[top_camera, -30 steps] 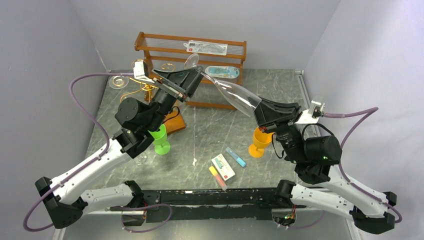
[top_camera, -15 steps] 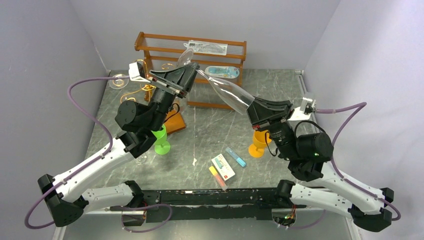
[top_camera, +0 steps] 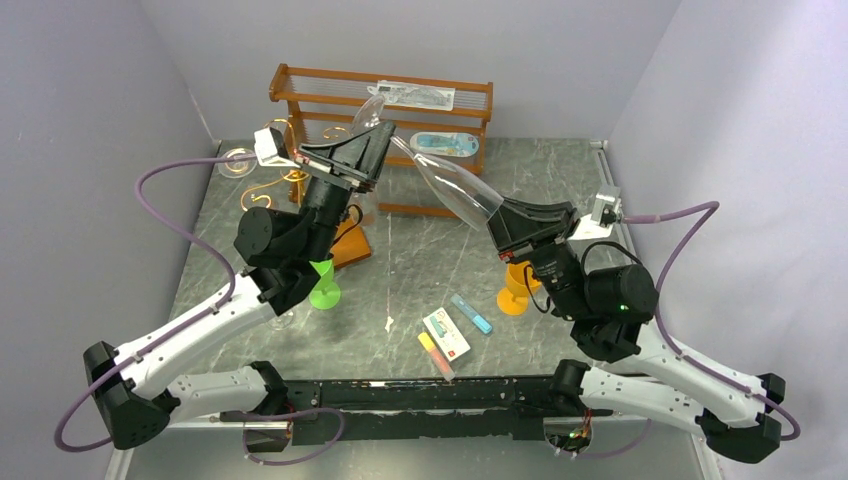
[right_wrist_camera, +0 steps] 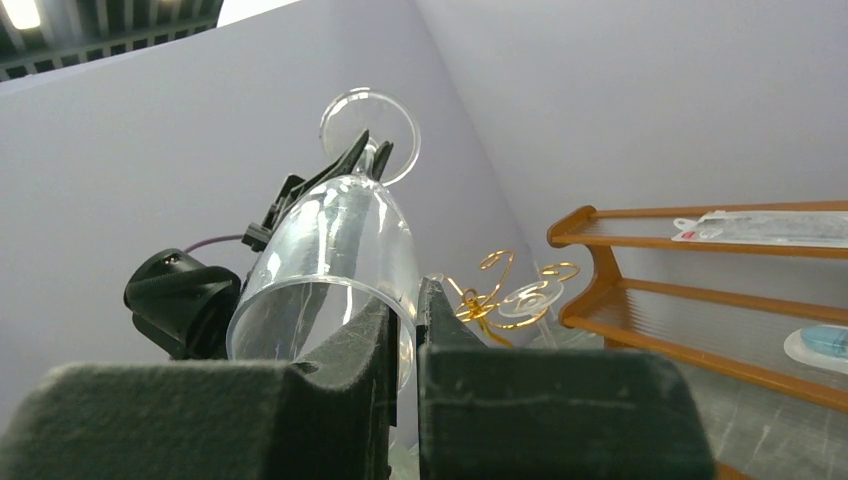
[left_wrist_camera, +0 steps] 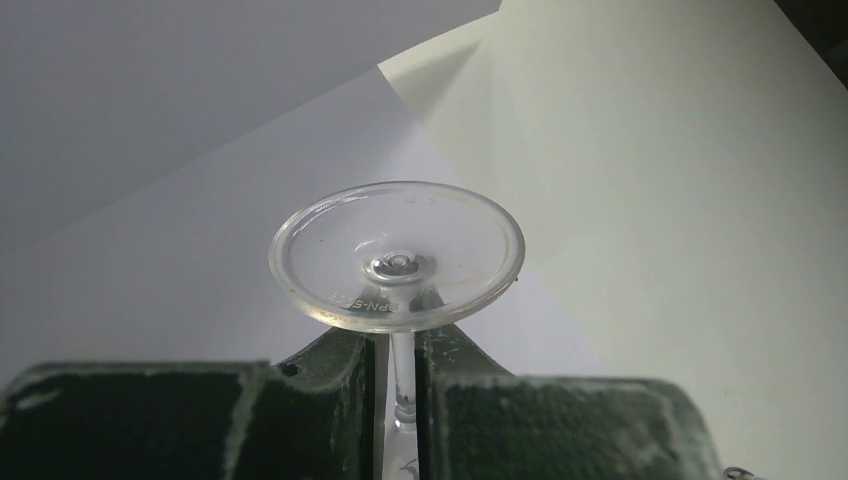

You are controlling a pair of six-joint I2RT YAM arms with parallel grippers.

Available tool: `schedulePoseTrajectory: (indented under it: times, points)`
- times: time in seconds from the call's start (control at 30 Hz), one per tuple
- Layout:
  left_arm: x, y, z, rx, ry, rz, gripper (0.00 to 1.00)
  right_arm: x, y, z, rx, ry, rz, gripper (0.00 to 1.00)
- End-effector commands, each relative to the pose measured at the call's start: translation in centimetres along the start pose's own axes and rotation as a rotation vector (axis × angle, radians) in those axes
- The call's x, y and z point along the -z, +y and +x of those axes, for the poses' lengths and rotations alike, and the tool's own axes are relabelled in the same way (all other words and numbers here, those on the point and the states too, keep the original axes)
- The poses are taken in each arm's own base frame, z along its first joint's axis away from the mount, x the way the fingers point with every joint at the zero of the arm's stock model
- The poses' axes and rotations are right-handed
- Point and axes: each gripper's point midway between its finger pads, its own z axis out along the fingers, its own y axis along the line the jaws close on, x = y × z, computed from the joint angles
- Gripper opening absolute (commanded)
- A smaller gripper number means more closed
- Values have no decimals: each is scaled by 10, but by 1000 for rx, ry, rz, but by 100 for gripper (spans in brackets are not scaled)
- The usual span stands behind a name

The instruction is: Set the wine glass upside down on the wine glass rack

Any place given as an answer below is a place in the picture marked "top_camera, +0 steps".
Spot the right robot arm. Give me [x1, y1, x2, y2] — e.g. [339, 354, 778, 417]
[484, 198, 788, 464]

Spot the small white teal box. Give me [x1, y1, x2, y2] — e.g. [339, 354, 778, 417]
[422, 307, 471, 362]

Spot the black base frame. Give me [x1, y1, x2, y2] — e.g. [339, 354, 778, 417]
[221, 360, 589, 446]

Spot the green plastic goblet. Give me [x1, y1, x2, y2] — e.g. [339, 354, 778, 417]
[309, 259, 341, 310]

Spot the wooden two-tier shelf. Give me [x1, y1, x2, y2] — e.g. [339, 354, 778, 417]
[268, 63, 495, 220]

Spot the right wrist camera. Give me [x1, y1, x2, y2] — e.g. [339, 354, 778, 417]
[569, 185, 623, 241]

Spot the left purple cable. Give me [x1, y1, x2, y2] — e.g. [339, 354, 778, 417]
[53, 152, 260, 454]

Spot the clear wine glass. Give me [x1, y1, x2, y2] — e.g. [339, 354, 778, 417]
[266, 311, 296, 331]
[217, 147, 258, 179]

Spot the packaged item top shelf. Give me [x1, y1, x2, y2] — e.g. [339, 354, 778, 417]
[366, 80, 456, 111]

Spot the yellow pink marker pen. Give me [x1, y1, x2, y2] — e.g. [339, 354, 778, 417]
[417, 332, 456, 381]

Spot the clear champagne flute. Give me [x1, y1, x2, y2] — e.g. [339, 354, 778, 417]
[382, 133, 505, 230]

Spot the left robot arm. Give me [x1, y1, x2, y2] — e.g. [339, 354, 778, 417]
[84, 121, 396, 450]

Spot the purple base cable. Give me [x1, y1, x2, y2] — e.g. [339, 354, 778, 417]
[241, 407, 346, 466]

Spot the gold wire wine glass rack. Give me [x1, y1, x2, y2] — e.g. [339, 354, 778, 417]
[239, 119, 374, 270]

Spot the blue packaged item lower shelf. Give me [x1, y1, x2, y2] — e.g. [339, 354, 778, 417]
[410, 132, 480, 158]

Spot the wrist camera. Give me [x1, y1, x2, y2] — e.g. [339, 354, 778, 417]
[254, 127, 295, 168]
[569, 185, 623, 241]

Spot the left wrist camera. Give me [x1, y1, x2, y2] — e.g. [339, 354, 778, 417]
[254, 127, 295, 168]

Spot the blue marker pen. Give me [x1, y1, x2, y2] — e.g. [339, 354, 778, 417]
[451, 294, 493, 335]

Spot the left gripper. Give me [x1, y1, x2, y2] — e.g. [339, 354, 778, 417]
[299, 123, 399, 263]

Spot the orange plastic goblet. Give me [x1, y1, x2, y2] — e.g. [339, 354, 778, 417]
[496, 262, 541, 316]

